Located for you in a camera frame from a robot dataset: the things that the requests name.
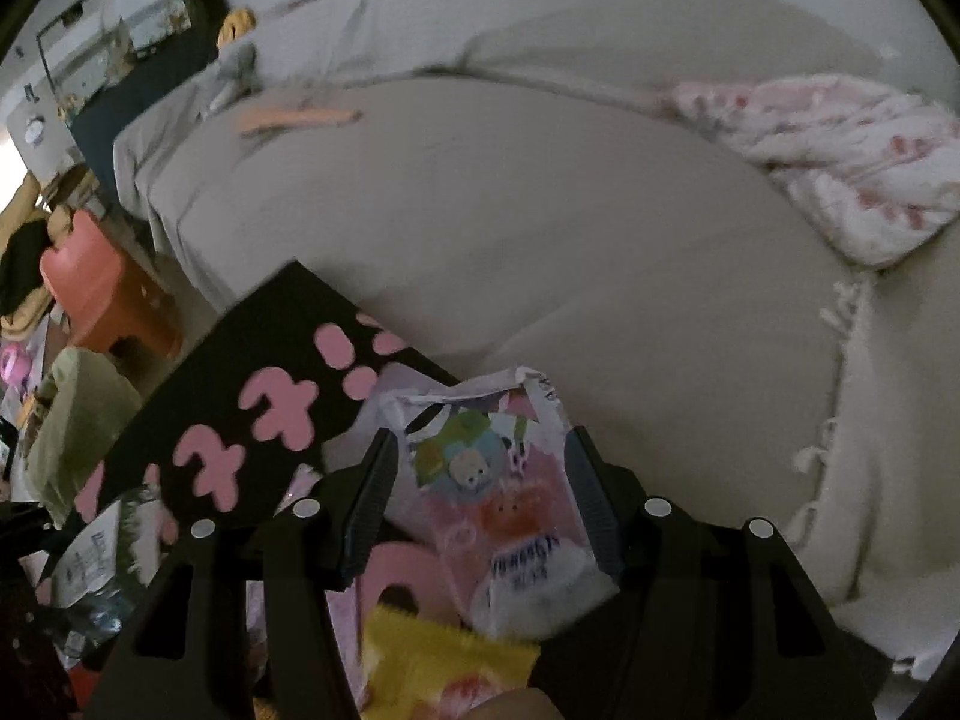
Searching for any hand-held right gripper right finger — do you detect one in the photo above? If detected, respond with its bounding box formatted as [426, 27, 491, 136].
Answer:
[529, 426, 897, 720]

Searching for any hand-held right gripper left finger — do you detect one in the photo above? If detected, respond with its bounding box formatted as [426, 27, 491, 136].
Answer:
[81, 431, 400, 720]

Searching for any pink cartoon snack packet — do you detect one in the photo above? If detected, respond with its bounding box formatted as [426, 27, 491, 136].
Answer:
[379, 367, 623, 638]

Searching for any waste bin with pale liner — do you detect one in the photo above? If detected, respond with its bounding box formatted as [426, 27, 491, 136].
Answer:
[26, 349, 143, 526]

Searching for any yellow snack packet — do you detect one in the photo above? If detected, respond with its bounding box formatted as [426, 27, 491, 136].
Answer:
[360, 604, 541, 720]

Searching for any black mat with pink print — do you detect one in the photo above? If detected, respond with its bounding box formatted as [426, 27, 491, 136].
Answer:
[34, 261, 462, 608]

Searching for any silver printed packet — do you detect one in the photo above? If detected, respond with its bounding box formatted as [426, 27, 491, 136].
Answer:
[49, 491, 170, 608]

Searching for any grey bed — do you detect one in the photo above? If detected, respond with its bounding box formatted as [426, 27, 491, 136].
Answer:
[112, 0, 960, 616]

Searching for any white fringed blanket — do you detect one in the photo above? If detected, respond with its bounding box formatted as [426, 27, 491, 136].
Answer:
[787, 225, 960, 683]

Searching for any red plastic chair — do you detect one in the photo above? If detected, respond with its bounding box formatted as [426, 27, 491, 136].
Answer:
[39, 208, 185, 357]

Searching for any orange flat strip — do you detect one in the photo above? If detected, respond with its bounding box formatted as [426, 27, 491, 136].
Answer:
[238, 106, 362, 137]

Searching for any black clothing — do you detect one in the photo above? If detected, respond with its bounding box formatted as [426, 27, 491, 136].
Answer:
[0, 223, 53, 316]

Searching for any pink floral white blanket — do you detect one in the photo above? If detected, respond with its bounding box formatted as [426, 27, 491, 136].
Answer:
[660, 75, 960, 267]

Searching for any grey plush toy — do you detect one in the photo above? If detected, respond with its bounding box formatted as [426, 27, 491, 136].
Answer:
[199, 41, 260, 117]

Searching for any beige armchair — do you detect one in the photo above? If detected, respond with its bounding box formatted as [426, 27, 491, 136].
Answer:
[0, 169, 98, 338]

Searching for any dark blue cabinet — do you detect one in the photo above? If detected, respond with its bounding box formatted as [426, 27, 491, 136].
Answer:
[71, 0, 230, 173]

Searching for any yellow plush toy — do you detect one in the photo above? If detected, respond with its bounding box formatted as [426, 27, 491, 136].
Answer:
[217, 7, 256, 50]

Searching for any glass fish tank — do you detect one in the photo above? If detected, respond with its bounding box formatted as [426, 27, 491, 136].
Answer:
[36, 0, 203, 128]

